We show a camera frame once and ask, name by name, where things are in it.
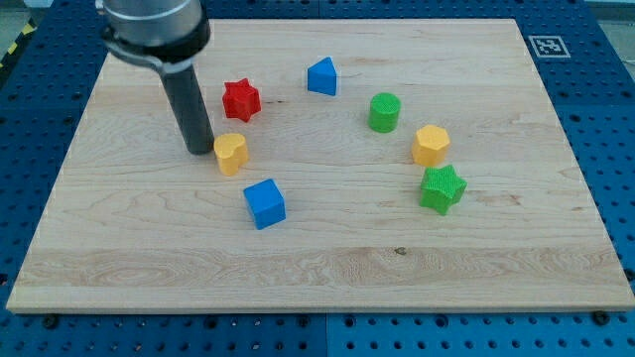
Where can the yellow heart block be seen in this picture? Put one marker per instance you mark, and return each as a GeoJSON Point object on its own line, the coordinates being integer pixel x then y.
{"type": "Point", "coordinates": [231, 152]}

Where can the green star block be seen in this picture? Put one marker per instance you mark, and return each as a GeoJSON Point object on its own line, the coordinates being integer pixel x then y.
{"type": "Point", "coordinates": [441, 188]}

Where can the white fiducial marker tag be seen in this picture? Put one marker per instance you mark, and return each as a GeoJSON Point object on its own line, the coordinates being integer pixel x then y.
{"type": "Point", "coordinates": [549, 47]}

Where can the light wooden board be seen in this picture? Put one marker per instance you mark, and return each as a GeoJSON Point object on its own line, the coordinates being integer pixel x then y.
{"type": "Point", "coordinates": [137, 224]}

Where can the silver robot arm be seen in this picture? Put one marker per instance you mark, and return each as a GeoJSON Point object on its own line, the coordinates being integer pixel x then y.
{"type": "Point", "coordinates": [165, 36]}

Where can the blue cube block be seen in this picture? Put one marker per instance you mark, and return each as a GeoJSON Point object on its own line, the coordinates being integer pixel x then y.
{"type": "Point", "coordinates": [266, 203]}

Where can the black bolt front right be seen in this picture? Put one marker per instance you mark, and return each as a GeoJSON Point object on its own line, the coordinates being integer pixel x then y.
{"type": "Point", "coordinates": [600, 317]}

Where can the blue triangular prism block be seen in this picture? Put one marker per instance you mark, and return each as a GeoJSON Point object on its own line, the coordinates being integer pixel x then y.
{"type": "Point", "coordinates": [322, 77]}

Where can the green cylinder block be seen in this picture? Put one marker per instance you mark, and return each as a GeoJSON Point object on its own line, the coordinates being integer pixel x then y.
{"type": "Point", "coordinates": [384, 112]}

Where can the black bolt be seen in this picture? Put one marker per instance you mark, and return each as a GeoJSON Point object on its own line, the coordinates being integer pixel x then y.
{"type": "Point", "coordinates": [50, 321]}
{"type": "Point", "coordinates": [600, 317]}

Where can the black bolt front left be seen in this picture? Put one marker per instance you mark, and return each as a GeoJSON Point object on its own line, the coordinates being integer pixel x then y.
{"type": "Point", "coordinates": [50, 321]}

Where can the yellow hexagon block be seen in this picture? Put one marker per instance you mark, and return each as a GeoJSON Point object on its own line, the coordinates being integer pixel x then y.
{"type": "Point", "coordinates": [430, 146]}

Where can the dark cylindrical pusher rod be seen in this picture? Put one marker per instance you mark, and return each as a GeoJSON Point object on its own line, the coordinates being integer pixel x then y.
{"type": "Point", "coordinates": [184, 94]}

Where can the red star block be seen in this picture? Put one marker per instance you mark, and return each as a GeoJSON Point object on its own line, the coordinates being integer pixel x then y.
{"type": "Point", "coordinates": [241, 100]}

